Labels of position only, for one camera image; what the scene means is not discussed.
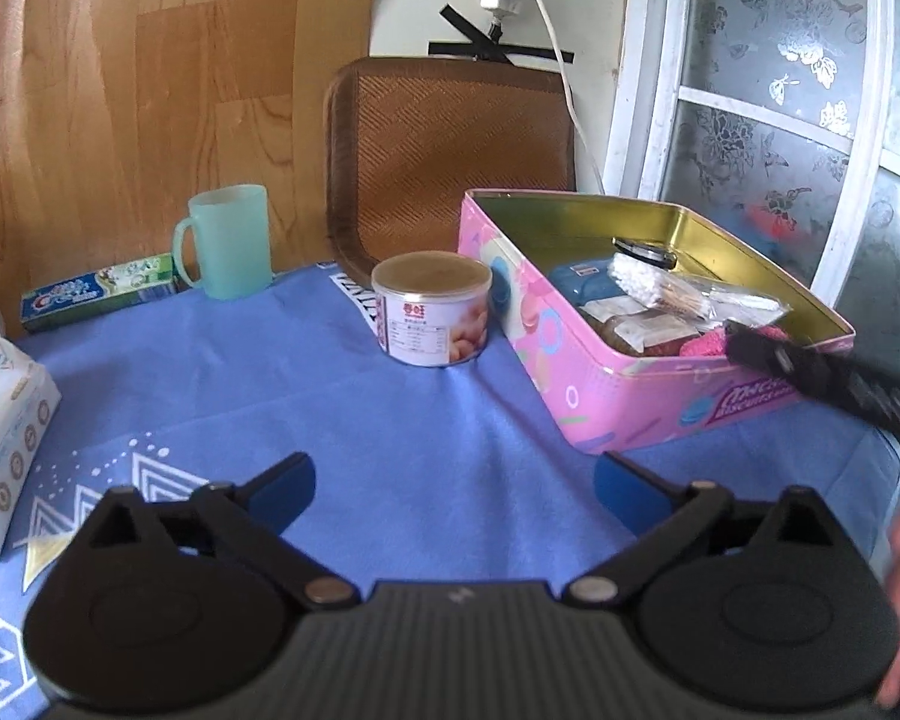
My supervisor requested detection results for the cotton swab packet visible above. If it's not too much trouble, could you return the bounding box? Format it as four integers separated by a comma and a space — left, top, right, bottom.
608, 254, 790, 327

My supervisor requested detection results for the white food can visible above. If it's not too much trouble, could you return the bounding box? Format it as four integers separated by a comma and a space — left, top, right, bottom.
370, 250, 493, 367

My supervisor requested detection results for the clear snack packet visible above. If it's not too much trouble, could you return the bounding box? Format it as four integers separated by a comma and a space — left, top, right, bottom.
577, 296, 713, 358

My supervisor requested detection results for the black glossy object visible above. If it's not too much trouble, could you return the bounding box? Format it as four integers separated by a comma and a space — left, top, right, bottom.
613, 238, 678, 271

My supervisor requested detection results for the white tissue pack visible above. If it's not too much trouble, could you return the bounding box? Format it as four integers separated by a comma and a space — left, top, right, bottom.
0, 337, 61, 556

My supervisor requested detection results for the pink knitted cloth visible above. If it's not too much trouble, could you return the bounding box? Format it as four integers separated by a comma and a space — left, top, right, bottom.
678, 325, 788, 358

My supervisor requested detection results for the white power cable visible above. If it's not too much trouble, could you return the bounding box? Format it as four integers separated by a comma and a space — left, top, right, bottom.
521, 0, 610, 197

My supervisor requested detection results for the blue plastic case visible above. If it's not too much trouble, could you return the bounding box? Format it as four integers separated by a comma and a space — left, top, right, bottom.
548, 257, 624, 307

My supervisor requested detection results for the blue patterned tablecloth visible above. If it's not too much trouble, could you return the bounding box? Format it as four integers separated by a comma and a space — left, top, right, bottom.
0, 266, 900, 718

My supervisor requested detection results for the white framed glass door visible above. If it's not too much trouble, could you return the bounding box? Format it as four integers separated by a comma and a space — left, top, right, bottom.
601, 0, 900, 369

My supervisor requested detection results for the mint green plastic cup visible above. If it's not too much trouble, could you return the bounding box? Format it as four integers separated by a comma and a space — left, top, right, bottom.
172, 184, 272, 301

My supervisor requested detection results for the green toothpaste box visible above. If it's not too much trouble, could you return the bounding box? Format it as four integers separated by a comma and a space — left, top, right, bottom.
20, 254, 182, 333

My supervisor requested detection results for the pink biscuit tin box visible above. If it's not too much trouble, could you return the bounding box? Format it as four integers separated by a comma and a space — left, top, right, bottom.
458, 190, 855, 454

